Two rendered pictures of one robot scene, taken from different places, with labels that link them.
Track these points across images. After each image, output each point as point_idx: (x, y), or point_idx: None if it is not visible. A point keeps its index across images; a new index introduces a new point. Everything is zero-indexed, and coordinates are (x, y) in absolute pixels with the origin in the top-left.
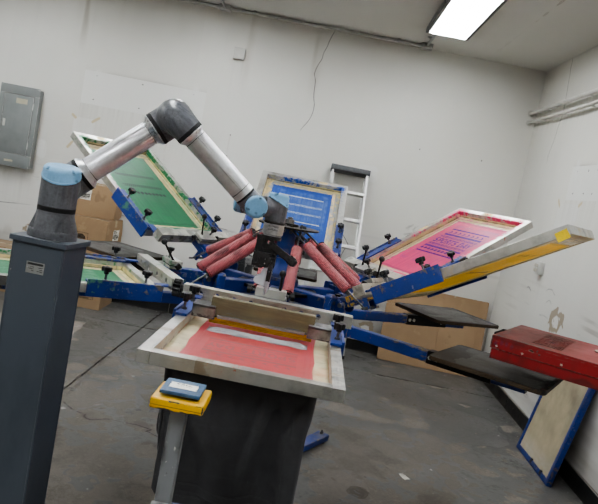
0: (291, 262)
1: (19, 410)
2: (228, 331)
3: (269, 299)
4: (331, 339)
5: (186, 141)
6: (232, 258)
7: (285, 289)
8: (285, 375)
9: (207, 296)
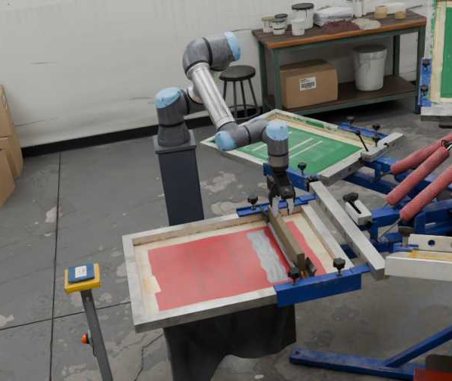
0: (280, 194)
1: None
2: (256, 240)
3: (345, 219)
4: (287, 282)
5: (190, 79)
6: (411, 159)
7: (400, 211)
8: (137, 292)
9: (317, 199)
